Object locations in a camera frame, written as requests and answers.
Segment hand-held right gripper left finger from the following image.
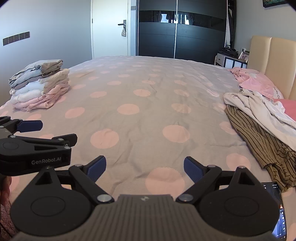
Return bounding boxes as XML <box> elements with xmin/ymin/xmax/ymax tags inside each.
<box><xmin>32</xmin><ymin>156</ymin><xmax>114</xmax><ymax>205</ymax></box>

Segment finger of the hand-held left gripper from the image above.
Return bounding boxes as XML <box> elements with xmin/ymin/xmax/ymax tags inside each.
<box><xmin>22</xmin><ymin>133</ymin><xmax>78</xmax><ymax>154</ymax></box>
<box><xmin>0</xmin><ymin>116</ymin><xmax>43</xmax><ymax>134</ymax></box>

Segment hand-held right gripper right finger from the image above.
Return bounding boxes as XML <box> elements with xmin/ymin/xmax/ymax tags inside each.
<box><xmin>176</xmin><ymin>156</ymin><xmax>258</xmax><ymax>205</ymax></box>

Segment stack of folded clothes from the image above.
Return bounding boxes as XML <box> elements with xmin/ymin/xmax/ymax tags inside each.
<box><xmin>9</xmin><ymin>59</ymin><xmax>70</xmax><ymax>112</ymax></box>

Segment hanging clothes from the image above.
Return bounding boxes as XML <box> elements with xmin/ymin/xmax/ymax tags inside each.
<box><xmin>225</xmin><ymin>8</ymin><xmax>234</xmax><ymax>47</ymax></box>

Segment purple fuzzy robe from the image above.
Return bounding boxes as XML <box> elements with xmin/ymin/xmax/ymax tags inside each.
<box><xmin>0</xmin><ymin>199</ymin><xmax>18</xmax><ymax>239</ymax></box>

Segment brown striped garment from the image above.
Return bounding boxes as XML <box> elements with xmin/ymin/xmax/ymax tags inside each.
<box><xmin>224</xmin><ymin>104</ymin><xmax>296</xmax><ymax>192</ymax></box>

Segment pale crumpled garment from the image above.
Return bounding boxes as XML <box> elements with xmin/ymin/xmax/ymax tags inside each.
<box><xmin>223</xmin><ymin>92</ymin><xmax>296</xmax><ymax>144</ymax></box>

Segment grey pink-dotted bed cover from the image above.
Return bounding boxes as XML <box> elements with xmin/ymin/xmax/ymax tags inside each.
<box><xmin>0</xmin><ymin>56</ymin><xmax>296</xmax><ymax>241</ymax></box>

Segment black smartphone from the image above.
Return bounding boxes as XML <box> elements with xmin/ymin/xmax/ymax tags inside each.
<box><xmin>260</xmin><ymin>182</ymin><xmax>287</xmax><ymax>240</ymax></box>

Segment pink printed garment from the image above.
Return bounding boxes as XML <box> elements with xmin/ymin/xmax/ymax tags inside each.
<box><xmin>229</xmin><ymin>67</ymin><xmax>284</xmax><ymax>100</ymax></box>

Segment white door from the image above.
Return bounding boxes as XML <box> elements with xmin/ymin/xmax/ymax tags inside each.
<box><xmin>92</xmin><ymin>0</ymin><xmax>128</xmax><ymax>59</ymax></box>

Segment white nightstand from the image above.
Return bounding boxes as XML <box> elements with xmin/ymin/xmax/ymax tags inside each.
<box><xmin>214</xmin><ymin>53</ymin><xmax>248</xmax><ymax>69</ymax></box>

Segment pink pillow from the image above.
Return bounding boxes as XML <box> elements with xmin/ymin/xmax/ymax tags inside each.
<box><xmin>273</xmin><ymin>98</ymin><xmax>296</xmax><ymax>121</ymax></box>

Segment black bag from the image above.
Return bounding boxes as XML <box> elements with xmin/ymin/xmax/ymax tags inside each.
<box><xmin>218</xmin><ymin>46</ymin><xmax>238</xmax><ymax>58</ymax></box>

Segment black wardrobe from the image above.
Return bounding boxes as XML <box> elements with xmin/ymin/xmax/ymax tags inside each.
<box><xmin>138</xmin><ymin>0</ymin><xmax>237</xmax><ymax>65</ymax></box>

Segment beige padded headboard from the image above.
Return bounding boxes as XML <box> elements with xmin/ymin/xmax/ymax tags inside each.
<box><xmin>247</xmin><ymin>35</ymin><xmax>296</xmax><ymax>100</ymax></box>

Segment dark wall switch panel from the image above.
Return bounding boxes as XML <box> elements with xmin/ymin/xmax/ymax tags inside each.
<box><xmin>3</xmin><ymin>32</ymin><xmax>30</xmax><ymax>46</ymax></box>

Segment framed wall picture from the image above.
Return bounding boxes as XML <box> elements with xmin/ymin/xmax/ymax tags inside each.
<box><xmin>262</xmin><ymin>0</ymin><xmax>289</xmax><ymax>8</ymax></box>

